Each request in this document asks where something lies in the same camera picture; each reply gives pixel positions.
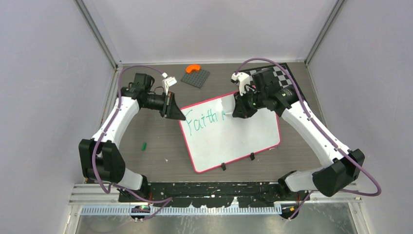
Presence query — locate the aluminium slotted rail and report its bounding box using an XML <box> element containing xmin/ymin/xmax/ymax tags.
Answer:
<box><xmin>80</xmin><ymin>204</ymin><xmax>282</xmax><ymax>215</ymax></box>

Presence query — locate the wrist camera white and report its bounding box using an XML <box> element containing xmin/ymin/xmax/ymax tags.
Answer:
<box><xmin>162</xmin><ymin>73</ymin><xmax>177</xmax><ymax>94</ymax></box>
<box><xmin>231</xmin><ymin>72</ymin><xmax>250</xmax><ymax>96</ymax></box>

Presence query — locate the whiteboard with pink frame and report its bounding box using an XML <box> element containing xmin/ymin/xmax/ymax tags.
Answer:
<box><xmin>179</xmin><ymin>93</ymin><xmax>282</xmax><ymax>173</ymax></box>

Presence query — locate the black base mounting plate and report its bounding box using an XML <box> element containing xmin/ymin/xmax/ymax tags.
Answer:
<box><xmin>116</xmin><ymin>181</ymin><xmax>308</xmax><ymax>208</ymax></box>

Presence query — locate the green marker cap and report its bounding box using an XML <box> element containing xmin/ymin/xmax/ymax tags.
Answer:
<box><xmin>141</xmin><ymin>142</ymin><xmax>147</xmax><ymax>151</ymax></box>

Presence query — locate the orange curved piece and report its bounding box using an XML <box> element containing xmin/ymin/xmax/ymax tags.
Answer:
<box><xmin>185</xmin><ymin>64</ymin><xmax>201</xmax><ymax>74</ymax></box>

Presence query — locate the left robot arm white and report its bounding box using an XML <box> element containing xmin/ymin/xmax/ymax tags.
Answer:
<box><xmin>78</xmin><ymin>73</ymin><xmax>186</xmax><ymax>202</ymax></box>

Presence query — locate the black white chessboard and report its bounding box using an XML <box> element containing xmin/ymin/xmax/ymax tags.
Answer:
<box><xmin>239</xmin><ymin>63</ymin><xmax>307</xmax><ymax>102</ymax></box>

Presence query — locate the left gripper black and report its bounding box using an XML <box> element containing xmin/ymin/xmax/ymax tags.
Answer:
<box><xmin>143</xmin><ymin>91</ymin><xmax>186</xmax><ymax>120</ymax></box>

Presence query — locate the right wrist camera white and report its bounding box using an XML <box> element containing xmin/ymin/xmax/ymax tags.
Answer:
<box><xmin>231</xmin><ymin>72</ymin><xmax>250</xmax><ymax>96</ymax></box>

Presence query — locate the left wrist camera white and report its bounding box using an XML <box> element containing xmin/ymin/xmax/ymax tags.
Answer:
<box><xmin>162</xmin><ymin>73</ymin><xmax>177</xmax><ymax>94</ymax></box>

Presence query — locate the grey studded baseplate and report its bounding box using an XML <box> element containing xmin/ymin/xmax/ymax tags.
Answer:
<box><xmin>181</xmin><ymin>69</ymin><xmax>210</xmax><ymax>88</ymax></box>

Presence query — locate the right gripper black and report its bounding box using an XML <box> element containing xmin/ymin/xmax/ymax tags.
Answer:
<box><xmin>234</xmin><ymin>86</ymin><xmax>267</xmax><ymax>118</ymax></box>

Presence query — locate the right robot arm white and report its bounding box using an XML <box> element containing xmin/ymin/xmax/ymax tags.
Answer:
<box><xmin>231</xmin><ymin>69</ymin><xmax>365</xmax><ymax>200</ymax></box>

